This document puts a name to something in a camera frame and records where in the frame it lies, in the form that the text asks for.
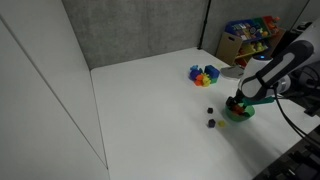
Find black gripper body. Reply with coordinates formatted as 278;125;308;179
226;90;245;108

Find orange blocks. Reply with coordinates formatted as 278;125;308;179
232;105;244;115

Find green plastic bowl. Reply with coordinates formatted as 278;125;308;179
225;105;255;122

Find dark purple block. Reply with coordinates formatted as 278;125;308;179
208;119;216;128

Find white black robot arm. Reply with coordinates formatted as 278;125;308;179
226;18;320;109

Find dark block near bowl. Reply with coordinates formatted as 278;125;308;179
207;107;214;114

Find yellow block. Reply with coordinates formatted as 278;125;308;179
218;121;226;127

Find colourful toy block pile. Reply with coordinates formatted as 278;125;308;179
189;65;220;87

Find toy storage shelf with bins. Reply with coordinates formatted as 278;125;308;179
216;16;285;67

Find black vertical pole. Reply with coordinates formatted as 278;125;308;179
197;0;212;50

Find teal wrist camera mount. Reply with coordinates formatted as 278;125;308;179
240;97;275;106

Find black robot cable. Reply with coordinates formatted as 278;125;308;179
273;83;320;148

